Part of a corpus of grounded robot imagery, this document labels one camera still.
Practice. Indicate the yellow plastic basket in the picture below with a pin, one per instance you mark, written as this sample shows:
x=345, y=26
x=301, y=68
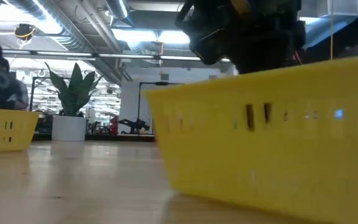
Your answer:
x=8, y=137
x=259, y=155

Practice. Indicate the black background robot arm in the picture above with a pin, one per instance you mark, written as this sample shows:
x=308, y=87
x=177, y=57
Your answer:
x=135, y=125

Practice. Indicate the red background object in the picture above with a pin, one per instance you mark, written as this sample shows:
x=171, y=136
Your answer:
x=114, y=126

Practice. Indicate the green artificial plant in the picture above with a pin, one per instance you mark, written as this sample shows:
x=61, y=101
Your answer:
x=73, y=93

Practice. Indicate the white plant pot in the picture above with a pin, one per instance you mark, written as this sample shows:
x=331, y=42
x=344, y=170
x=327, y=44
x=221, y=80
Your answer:
x=68, y=129

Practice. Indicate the black aluminium table frame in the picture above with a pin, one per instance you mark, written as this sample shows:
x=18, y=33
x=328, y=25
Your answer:
x=110, y=137

